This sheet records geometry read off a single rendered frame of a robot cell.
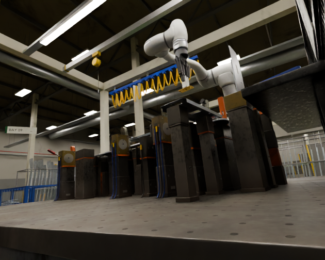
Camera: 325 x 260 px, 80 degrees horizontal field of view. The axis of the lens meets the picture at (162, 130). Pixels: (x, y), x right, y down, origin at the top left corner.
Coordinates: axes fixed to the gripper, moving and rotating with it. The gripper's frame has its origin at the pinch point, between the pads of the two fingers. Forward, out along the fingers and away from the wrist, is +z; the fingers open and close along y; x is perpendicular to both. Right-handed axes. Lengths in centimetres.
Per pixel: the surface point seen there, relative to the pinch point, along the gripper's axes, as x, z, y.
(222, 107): 12.7, 15.6, -14.9
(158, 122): -2.1, 27.5, 24.7
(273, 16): 41, -198, -252
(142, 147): -17.8, 35.3, 20.1
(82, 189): -75, 52, 19
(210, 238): 39, 59, 69
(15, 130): -1259, -310, -224
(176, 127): 17, 37, 40
